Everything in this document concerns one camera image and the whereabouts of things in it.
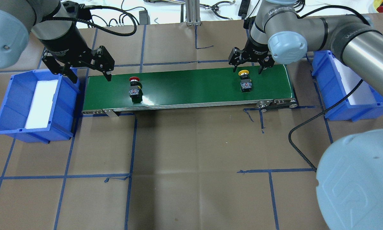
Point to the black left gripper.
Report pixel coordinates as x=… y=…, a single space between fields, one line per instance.
x=63 y=42

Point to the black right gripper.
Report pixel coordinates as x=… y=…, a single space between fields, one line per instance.
x=256 y=50

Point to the yellow mushroom push button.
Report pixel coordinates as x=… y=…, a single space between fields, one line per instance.
x=246 y=82

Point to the red mushroom push button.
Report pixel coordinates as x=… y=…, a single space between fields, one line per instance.
x=135 y=89

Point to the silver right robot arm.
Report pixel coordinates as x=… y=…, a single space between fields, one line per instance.
x=348 y=66

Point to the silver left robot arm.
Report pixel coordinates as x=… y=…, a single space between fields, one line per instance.
x=19 y=18

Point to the green conveyor belt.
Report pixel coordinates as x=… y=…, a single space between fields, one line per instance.
x=272 y=89

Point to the blue left storage bin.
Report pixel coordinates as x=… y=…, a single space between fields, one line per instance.
x=17 y=101

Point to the blue storage bin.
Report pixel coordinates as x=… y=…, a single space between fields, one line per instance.
x=335 y=81
x=17 y=101

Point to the white foam pad left bin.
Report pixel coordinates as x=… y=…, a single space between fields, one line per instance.
x=41 y=104

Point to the white foam pad bin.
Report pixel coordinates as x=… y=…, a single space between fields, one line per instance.
x=41 y=104
x=349 y=79

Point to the black power adapter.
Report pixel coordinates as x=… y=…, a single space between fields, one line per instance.
x=144 y=18

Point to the blue right storage bin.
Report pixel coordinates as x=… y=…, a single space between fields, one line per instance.
x=335 y=81

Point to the white foam pad right bin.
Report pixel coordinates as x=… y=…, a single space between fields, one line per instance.
x=349 y=79

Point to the aluminium frame post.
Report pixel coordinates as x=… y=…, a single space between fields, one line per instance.
x=192 y=12

